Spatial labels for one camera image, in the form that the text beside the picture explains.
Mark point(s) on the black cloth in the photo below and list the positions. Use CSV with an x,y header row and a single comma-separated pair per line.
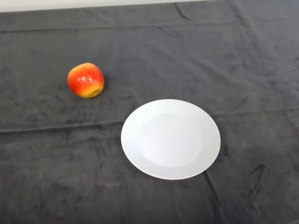
x,y
70,163

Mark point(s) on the round white plate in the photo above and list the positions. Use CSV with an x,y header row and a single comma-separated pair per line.
x,y
170,140

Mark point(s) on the red yellow apple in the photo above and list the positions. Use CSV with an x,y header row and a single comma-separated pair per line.
x,y
85,79

